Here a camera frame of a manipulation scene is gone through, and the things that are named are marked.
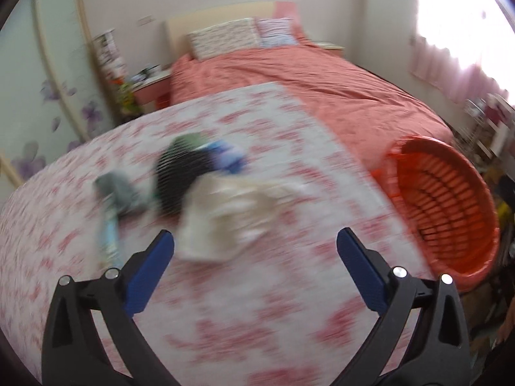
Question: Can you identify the white shelf unit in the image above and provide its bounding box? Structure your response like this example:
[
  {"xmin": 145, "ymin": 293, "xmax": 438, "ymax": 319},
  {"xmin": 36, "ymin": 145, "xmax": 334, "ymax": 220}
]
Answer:
[{"xmin": 483, "ymin": 92, "xmax": 515, "ymax": 158}]

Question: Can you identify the cream white cloth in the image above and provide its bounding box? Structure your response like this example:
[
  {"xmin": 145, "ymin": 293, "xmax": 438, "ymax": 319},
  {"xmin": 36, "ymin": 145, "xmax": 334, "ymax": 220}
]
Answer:
[{"xmin": 177, "ymin": 175, "xmax": 312, "ymax": 265}]

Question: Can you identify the pink nightstand with mugs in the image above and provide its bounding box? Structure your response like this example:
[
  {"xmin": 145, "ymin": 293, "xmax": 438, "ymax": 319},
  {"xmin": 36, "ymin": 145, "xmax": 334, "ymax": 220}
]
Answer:
[{"xmin": 129, "ymin": 68, "xmax": 173, "ymax": 114}]

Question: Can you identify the glass case of plush toys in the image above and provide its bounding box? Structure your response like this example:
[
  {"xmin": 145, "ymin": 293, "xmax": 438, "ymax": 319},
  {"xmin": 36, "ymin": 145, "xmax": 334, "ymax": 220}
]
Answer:
[{"xmin": 93, "ymin": 29, "xmax": 138, "ymax": 116}]

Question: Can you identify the pink curtain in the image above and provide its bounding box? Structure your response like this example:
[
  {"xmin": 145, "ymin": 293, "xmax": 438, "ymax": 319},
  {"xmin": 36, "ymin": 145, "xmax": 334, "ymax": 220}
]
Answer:
[{"xmin": 408, "ymin": 0, "xmax": 515, "ymax": 108}]

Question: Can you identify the bed with coral duvet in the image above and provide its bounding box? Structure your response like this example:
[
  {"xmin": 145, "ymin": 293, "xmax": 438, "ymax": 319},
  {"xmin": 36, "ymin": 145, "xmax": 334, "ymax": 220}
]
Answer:
[{"xmin": 169, "ymin": 34, "xmax": 454, "ymax": 178}]

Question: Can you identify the cream pink headboard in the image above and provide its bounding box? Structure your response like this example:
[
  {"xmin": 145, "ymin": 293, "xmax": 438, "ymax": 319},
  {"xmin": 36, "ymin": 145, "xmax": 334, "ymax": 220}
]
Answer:
[{"xmin": 165, "ymin": 1, "xmax": 307, "ymax": 61}]

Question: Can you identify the orange plastic laundry basket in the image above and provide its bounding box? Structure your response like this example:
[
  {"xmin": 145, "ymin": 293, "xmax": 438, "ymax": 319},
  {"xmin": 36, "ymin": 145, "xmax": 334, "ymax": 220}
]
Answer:
[{"xmin": 372, "ymin": 136, "xmax": 501, "ymax": 292}]

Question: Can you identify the grey teal garment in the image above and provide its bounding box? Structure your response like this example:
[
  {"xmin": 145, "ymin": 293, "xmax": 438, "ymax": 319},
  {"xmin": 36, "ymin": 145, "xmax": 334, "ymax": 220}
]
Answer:
[{"xmin": 94, "ymin": 171, "xmax": 150, "ymax": 266}]

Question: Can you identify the pink striped pillow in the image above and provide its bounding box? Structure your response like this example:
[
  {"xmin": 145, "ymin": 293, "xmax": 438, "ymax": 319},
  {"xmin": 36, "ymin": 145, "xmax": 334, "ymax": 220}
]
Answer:
[{"xmin": 255, "ymin": 17, "xmax": 301, "ymax": 48}]

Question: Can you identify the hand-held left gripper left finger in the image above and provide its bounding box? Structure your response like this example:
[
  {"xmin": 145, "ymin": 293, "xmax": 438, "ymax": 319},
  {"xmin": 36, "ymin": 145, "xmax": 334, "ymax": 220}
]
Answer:
[{"xmin": 40, "ymin": 229, "xmax": 182, "ymax": 386}]

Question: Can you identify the wardrobe with floral sliding doors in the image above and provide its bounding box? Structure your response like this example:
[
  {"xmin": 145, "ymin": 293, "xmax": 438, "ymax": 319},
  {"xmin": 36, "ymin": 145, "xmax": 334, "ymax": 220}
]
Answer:
[{"xmin": 0, "ymin": 0, "xmax": 118, "ymax": 189}]

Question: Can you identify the floral print pillow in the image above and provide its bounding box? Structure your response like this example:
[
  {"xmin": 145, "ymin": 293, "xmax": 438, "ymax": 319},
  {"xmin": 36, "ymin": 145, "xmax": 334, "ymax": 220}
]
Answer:
[{"xmin": 186, "ymin": 18, "xmax": 263, "ymax": 61}]

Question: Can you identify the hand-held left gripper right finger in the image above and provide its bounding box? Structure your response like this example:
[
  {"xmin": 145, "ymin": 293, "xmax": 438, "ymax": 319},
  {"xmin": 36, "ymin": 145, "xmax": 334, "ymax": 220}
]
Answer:
[{"xmin": 336, "ymin": 227, "xmax": 472, "ymax": 386}]

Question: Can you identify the white wire rack cart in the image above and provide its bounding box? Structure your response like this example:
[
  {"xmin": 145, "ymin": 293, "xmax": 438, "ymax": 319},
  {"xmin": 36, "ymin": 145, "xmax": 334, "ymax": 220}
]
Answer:
[{"xmin": 462, "ymin": 98, "xmax": 490, "ymax": 146}]

